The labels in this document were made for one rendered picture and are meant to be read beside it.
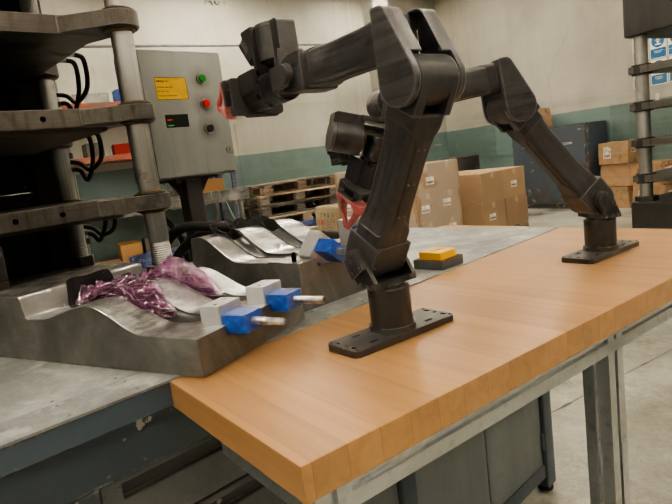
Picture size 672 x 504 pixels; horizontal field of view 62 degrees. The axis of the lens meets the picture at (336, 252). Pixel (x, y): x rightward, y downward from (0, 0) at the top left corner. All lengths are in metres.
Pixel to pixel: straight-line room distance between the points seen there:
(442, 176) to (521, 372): 4.59
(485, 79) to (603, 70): 7.41
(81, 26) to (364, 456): 1.43
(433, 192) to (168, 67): 3.62
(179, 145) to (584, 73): 7.30
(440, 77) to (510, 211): 5.51
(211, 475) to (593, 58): 8.06
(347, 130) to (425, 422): 0.57
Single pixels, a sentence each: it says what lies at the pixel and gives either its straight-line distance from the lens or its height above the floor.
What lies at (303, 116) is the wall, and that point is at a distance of 8.79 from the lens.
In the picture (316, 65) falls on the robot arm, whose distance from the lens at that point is 0.85.
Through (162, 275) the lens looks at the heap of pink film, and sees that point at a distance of 1.03.
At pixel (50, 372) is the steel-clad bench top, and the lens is 0.99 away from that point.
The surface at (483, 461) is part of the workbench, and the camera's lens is 1.58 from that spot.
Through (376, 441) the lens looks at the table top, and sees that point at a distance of 0.59.
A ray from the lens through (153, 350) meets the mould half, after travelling 0.84.
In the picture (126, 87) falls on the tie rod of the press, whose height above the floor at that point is 1.33.
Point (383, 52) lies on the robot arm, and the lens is 0.72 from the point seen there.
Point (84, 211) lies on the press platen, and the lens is 1.68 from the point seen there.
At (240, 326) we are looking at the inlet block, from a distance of 0.80.
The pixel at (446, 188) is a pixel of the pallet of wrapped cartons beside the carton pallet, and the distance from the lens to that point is 5.31.
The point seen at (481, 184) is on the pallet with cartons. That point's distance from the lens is 5.78.
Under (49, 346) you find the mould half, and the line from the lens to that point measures 1.03.
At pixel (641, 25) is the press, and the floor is 1.77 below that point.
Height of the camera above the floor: 1.06
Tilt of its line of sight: 9 degrees down
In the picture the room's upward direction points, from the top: 8 degrees counter-clockwise
